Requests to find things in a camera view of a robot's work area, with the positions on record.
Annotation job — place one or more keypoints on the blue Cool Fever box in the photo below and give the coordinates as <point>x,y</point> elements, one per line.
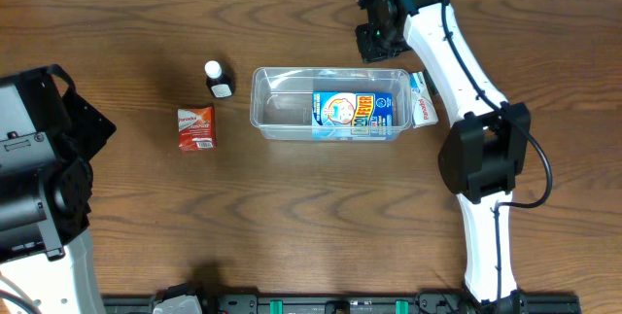
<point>352,115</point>

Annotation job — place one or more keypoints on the white Panadol box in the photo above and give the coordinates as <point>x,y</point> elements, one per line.
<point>423,112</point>

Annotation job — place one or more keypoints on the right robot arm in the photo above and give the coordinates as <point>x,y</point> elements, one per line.
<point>485,149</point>

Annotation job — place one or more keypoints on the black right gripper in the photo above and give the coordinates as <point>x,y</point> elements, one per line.
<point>377,45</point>

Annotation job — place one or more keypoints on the dark medicine bottle white cap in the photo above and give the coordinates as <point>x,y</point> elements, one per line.
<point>218,81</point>

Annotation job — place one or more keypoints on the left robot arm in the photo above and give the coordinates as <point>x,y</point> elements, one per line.
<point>49,135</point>

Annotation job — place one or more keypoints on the clear plastic container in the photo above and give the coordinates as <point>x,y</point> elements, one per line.
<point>281,98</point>

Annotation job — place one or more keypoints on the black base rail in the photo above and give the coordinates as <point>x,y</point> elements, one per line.
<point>190,298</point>

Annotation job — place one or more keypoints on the red Panadol box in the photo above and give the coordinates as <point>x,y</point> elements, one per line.
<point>196,129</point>

